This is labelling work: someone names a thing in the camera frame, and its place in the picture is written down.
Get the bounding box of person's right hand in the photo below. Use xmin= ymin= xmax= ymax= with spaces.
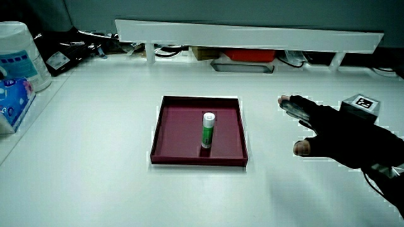
xmin=277 ymin=93 xmax=397 ymax=170

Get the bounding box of green and white glue stick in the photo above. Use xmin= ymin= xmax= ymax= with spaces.
xmin=201 ymin=112 xmax=217 ymax=149

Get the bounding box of person's right forearm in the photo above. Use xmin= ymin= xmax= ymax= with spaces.
xmin=362 ymin=134 xmax=404 ymax=219

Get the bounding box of clear plastic bag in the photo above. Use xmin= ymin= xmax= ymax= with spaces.
xmin=283 ymin=50 xmax=307 ymax=67

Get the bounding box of orange box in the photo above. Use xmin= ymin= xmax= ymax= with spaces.
xmin=224 ymin=49 xmax=276 ymax=63

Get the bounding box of white desk shelf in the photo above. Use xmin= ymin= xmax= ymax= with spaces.
xmin=114 ymin=19 xmax=385 ymax=72

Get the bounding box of brown cardboard box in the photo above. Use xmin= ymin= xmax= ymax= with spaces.
xmin=191 ymin=46 xmax=222 ymax=61

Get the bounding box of maroon square tray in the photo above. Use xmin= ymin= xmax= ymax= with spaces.
xmin=150 ymin=95 xmax=249 ymax=168

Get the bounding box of black plastic bag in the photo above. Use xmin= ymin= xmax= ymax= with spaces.
xmin=33 ymin=27 xmax=105 ymax=78

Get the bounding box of blue tissue packet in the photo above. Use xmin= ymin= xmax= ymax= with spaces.
xmin=0 ymin=77 xmax=37 ymax=135

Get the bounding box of white wipes canister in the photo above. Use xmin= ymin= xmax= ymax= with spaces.
xmin=0 ymin=21 xmax=52 ymax=93

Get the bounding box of black cable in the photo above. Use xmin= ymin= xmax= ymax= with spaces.
xmin=154 ymin=46 xmax=184 ymax=59

